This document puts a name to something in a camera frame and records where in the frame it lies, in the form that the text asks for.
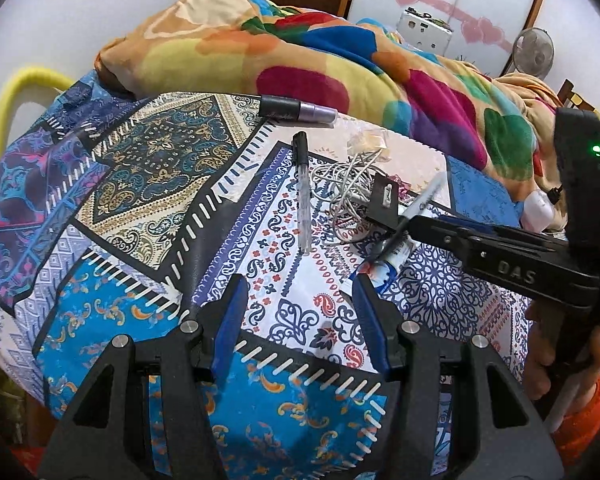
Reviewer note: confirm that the clear pen with black cap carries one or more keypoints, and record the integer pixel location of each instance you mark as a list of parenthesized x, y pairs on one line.
[(304, 200)]

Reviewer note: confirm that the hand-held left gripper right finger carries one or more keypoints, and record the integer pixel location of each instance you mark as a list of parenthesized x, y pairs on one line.
[(367, 320)]

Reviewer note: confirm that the white and blue toothpaste tube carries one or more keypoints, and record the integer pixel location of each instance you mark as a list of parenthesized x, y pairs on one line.
[(387, 265)]

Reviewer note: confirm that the colourful fleece blanket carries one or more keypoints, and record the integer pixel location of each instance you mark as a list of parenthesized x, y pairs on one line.
[(280, 55)]

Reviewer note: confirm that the purple and black spray bottle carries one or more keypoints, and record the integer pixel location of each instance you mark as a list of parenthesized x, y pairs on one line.
[(280, 107)]

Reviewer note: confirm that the white charger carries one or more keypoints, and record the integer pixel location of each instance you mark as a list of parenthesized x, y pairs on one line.
[(535, 210)]

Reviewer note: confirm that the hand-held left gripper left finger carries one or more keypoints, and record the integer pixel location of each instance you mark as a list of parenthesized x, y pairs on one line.
[(230, 320)]

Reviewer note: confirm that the small clear plastic bag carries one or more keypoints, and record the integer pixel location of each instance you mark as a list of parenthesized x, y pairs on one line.
[(370, 142)]

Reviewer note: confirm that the blue patterned bedsheet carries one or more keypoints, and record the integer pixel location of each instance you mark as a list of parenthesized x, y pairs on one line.
[(130, 185)]

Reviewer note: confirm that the person's right forearm orange sleeve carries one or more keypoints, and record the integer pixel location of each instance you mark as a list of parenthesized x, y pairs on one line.
[(585, 425)]

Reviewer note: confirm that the grey marker pen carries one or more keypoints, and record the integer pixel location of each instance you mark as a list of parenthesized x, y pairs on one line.
[(425, 200)]

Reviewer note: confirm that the white plastic drawer box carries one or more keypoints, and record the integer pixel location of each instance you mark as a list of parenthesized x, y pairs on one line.
[(425, 35)]

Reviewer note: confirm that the grey standing fan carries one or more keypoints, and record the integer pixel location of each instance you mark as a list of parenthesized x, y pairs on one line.
[(532, 50)]

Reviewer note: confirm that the yellow foam tube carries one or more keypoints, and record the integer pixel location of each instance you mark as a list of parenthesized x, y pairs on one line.
[(25, 77)]

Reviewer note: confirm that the small black flat box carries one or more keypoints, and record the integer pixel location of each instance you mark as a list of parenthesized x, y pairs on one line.
[(380, 210)]

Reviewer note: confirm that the wooden chair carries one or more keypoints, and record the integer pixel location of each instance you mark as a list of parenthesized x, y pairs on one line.
[(567, 92)]

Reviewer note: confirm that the person's right hand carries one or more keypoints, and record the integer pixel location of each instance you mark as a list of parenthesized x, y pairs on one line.
[(537, 360)]

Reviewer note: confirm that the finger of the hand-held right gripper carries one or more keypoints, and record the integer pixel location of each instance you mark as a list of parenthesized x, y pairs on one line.
[(440, 232)]

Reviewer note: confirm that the green patterned box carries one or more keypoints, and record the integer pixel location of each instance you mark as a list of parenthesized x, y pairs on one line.
[(0, 400)]

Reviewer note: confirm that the blue patterned notebook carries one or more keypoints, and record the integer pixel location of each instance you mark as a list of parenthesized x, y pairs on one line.
[(480, 185)]

